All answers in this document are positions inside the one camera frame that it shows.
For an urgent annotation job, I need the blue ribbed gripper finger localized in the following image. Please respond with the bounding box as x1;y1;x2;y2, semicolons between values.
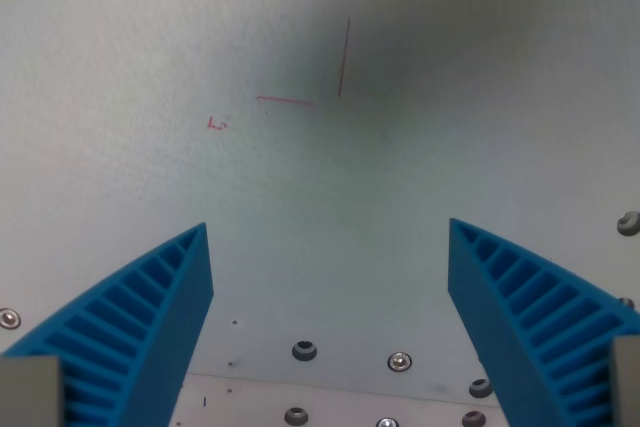
0;221;215;427
447;217;640;427

